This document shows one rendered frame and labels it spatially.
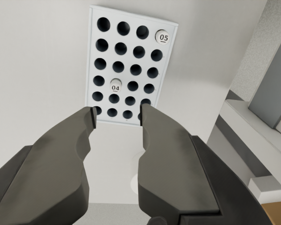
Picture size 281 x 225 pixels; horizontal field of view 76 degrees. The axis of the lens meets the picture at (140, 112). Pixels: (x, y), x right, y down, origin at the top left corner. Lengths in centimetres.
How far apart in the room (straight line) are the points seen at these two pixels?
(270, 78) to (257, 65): 108
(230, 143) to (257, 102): 46
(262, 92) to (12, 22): 26
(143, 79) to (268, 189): 39
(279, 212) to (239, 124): 36
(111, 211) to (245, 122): 178
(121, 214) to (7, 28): 182
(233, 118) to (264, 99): 3
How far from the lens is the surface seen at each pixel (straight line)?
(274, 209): 53
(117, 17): 19
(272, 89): 19
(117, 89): 19
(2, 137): 34
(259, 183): 51
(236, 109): 20
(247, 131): 18
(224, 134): 69
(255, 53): 124
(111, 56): 20
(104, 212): 191
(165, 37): 18
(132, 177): 29
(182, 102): 27
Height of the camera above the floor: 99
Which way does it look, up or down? 60 degrees down
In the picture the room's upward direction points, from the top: 172 degrees clockwise
